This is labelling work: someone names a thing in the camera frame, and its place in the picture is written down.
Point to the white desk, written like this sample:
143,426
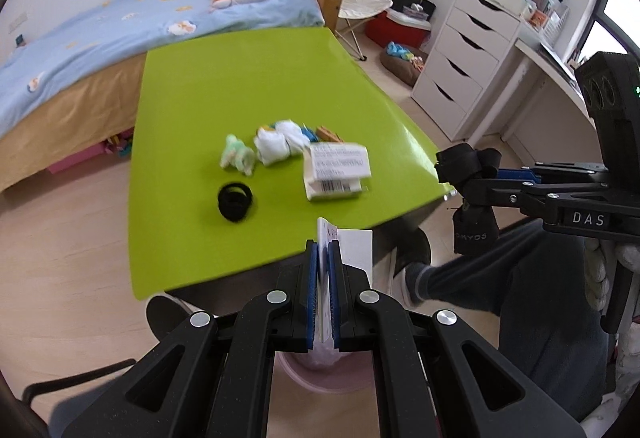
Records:
535,107

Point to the green white tissue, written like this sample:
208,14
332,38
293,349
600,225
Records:
237,155

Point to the red storage box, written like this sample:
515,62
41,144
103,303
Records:
391,26

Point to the brown pet bed with toys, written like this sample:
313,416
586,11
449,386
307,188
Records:
404,62

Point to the black sock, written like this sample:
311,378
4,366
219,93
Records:
466,169

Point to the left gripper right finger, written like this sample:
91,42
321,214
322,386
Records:
434,375

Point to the green table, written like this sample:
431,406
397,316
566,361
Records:
243,141

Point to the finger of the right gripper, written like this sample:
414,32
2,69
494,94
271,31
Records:
520,174
500,195

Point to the white medicine box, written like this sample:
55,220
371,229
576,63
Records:
335,169

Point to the blue binder clip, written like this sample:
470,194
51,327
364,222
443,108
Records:
310,134

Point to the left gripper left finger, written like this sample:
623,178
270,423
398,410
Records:
211,376

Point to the white drawer unit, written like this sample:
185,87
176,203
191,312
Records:
465,59

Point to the pink trash bin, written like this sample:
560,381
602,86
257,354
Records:
350,373

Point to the wooden clothespin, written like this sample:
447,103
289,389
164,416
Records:
326,135

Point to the bed with blue sheet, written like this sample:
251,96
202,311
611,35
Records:
79,83

